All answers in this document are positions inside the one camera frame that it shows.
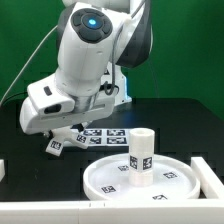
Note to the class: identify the white cross-shaped table base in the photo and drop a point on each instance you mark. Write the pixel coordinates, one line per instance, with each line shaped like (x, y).
(66, 134)

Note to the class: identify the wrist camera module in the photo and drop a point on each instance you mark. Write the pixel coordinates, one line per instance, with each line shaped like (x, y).
(47, 99)

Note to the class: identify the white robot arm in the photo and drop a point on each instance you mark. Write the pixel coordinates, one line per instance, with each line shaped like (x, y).
(93, 34)

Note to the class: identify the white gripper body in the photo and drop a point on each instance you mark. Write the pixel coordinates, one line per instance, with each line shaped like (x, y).
(32, 122)

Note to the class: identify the white L-shaped border fence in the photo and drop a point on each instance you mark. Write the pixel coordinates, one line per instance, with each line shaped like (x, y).
(209, 210)

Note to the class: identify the white marker sheet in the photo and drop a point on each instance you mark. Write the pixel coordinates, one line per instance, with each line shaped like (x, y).
(107, 137)

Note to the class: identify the white round table top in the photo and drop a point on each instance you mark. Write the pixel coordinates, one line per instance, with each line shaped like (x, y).
(161, 178)

